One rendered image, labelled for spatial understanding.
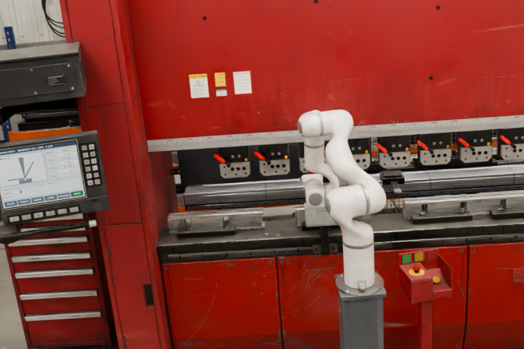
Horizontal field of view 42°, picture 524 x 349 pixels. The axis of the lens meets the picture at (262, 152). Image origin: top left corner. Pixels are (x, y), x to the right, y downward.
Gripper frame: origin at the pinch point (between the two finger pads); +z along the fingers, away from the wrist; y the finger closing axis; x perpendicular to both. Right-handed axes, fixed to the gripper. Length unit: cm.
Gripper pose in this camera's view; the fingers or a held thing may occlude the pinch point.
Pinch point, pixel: (311, 174)
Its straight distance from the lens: 339.7
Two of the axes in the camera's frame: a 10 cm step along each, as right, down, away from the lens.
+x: -0.8, -9.4, -3.3
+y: 10.0, -0.7, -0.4
